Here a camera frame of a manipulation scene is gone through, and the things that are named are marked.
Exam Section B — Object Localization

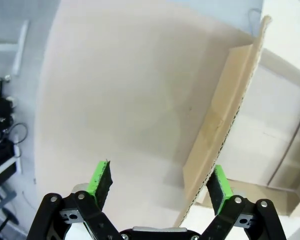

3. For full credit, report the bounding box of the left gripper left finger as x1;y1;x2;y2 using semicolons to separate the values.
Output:
27;159;121;240

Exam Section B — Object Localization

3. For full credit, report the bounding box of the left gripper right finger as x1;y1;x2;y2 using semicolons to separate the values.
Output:
201;164;287;240

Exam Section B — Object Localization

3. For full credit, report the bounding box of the brown cardboard shipping box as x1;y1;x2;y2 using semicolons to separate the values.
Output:
173;0;300;226

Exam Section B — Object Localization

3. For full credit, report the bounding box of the grey metal stand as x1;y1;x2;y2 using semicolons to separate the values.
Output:
0;183;19;237

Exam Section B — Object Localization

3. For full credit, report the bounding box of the black equipment rack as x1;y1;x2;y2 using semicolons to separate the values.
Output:
0;74;23;181

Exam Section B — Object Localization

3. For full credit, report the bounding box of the thin black cable loop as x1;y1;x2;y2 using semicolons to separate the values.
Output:
4;121;29;146

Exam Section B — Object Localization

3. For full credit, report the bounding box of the white rail bar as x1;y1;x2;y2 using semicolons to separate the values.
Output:
13;19;30;76

